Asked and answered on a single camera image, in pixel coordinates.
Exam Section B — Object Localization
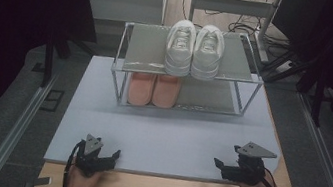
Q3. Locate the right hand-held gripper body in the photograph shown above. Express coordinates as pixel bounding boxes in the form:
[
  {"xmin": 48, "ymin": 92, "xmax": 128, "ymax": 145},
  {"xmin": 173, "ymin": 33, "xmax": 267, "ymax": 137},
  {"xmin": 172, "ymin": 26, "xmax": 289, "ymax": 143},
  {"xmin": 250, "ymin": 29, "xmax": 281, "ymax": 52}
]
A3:
[{"xmin": 222, "ymin": 137, "xmax": 281, "ymax": 187}]

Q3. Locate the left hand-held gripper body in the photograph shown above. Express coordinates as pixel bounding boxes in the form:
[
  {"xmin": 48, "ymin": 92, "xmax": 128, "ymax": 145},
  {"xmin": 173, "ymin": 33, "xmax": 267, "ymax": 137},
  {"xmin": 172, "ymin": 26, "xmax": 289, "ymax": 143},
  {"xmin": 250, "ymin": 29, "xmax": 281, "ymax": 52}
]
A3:
[{"xmin": 72, "ymin": 130, "xmax": 115, "ymax": 179}]

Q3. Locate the black floor cable bundle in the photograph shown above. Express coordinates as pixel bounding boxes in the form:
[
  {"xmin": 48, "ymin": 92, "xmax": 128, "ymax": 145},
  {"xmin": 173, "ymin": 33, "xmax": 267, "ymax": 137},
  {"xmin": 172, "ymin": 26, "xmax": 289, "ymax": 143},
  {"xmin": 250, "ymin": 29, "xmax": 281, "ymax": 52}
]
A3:
[{"xmin": 177, "ymin": 0, "xmax": 300, "ymax": 55}]

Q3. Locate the two-tier metal shoe rack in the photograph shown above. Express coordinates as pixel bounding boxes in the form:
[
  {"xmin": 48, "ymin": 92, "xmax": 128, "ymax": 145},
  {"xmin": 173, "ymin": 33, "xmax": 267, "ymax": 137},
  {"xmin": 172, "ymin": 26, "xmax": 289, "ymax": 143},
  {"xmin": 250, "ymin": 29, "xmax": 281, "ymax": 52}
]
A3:
[{"xmin": 105, "ymin": 14, "xmax": 271, "ymax": 127}]

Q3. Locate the pale grey table mat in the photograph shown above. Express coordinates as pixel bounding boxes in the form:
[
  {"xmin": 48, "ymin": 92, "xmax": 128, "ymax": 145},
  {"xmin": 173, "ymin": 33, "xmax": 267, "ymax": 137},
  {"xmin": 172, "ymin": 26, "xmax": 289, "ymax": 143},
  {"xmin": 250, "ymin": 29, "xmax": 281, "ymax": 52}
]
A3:
[{"xmin": 43, "ymin": 43, "xmax": 293, "ymax": 187}]

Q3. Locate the white metal stand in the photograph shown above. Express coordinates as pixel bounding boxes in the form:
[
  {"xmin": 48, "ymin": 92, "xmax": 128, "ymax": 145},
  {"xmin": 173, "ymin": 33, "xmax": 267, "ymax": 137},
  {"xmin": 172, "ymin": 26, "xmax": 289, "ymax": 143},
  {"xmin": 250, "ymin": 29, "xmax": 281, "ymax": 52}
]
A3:
[{"xmin": 182, "ymin": 0, "xmax": 286, "ymax": 65}]

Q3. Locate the white leather sneaker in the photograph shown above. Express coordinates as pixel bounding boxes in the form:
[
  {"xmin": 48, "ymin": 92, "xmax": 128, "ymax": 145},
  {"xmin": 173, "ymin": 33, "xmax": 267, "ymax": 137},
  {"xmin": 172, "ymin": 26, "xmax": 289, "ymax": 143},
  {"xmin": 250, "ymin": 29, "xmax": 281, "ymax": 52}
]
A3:
[
  {"xmin": 188, "ymin": 22, "xmax": 228, "ymax": 84},
  {"xmin": 161, "ymin": 17, "xmax": 199, "ymax": 79}
]

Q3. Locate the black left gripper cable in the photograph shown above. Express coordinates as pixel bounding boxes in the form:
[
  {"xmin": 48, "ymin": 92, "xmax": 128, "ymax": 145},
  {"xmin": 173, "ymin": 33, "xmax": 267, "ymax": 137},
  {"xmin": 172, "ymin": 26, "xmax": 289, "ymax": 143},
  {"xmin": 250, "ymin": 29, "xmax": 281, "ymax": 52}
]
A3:
[{"xmin": 60, "ymin": 138, "xmax": 86, "ymax": 187}]

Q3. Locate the black stand with legs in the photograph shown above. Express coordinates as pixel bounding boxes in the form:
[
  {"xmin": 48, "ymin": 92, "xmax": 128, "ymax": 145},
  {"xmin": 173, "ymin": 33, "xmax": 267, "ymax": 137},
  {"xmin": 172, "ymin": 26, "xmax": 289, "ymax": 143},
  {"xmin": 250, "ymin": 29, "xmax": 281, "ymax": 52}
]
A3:
[
  {"xmin": 38, "ymin": 27, "xmax": 98, "ymax": 95},
  {"xmin": 251, "ymin": 37, "xmax": 333, "ymax": 129}
]

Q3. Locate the pink rubber slipper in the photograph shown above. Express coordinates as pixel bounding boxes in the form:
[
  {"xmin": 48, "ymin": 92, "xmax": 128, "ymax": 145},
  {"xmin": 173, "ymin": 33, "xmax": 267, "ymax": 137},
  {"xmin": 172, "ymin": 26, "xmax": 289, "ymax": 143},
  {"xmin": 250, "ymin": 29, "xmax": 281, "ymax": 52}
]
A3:
[
  {"xmin": 150, "ymin": 73, "xmax": 183, "ymax": 111},
  {"xmin": 125, "ymin": 70, "xmax": 158, "ymax": 108}
]

